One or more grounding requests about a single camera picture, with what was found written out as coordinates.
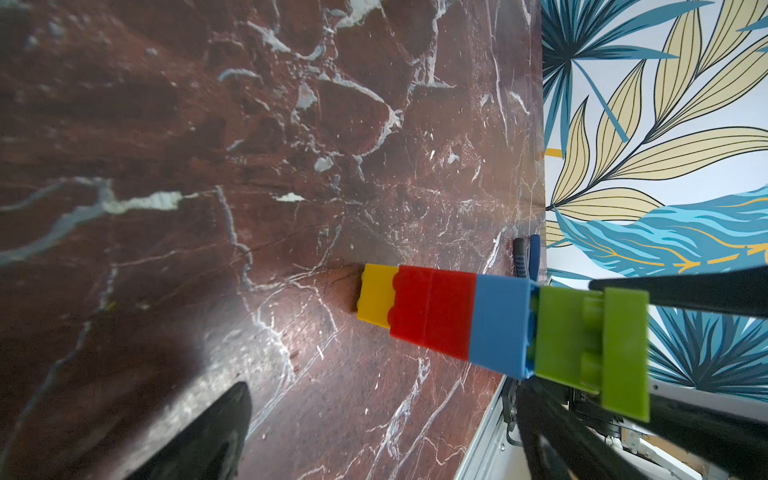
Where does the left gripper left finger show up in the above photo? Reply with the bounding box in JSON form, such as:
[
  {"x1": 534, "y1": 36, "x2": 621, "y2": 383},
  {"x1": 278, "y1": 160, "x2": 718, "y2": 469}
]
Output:
[{"x1": 127, "y1": 382, "x2": 252, "y2": 480}]

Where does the red lego brick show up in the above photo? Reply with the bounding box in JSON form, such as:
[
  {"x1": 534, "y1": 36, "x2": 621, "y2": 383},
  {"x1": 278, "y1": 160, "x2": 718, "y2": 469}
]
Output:
[
  {"x1": 387, "y1": 266, "x2": 433, "y2": 347},
  {"x1": 424, "y1": 269, "x2": 477, "y2": 361}
]

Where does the green square lego brick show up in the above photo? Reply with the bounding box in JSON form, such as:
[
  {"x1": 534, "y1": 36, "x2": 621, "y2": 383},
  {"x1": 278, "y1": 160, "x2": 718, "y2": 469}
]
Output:
[{"x1": 534, "y1": 286, "x2": 604, "y2": 394}]

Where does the blue lego brick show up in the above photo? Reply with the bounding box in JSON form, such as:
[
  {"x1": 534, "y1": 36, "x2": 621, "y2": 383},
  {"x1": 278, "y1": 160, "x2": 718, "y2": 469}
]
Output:
[{"x1": 469, "y1": 275, "x2": 539, "y2": 380}]

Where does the long green lego brick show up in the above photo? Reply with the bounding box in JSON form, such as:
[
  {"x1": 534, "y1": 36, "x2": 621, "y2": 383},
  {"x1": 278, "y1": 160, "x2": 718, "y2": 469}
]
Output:
[{"x1": 600, "y1": 288, "x2": 650, "y2": 422}]

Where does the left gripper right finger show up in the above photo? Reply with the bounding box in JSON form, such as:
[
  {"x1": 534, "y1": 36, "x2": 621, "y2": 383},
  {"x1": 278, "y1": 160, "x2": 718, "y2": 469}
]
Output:
[{"x1": 516, "y1": 378, "x2": 645, "y2": 479}]

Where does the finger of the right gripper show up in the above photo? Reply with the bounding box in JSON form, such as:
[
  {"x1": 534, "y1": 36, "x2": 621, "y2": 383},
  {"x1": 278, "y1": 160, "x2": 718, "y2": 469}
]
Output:
[
  {"x1": 589, "y1": 266, "x2": 767, "y2": 318},
  {"x1": 569, "y1": 390, "x2": 767, "y2": 479}
]

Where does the yellow orange lego brick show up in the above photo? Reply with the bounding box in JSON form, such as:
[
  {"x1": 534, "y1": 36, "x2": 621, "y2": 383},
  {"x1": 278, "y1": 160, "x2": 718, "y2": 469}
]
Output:
[{"x1": 357, "y1": 264, "x2": 399, "y2": 330}]

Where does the aluminium front frame rail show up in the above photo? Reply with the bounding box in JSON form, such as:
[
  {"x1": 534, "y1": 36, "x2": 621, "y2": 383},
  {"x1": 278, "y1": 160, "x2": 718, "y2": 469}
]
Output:
[{"x1": 454, "y1": 377, "x2": 531, "y2": 479}]

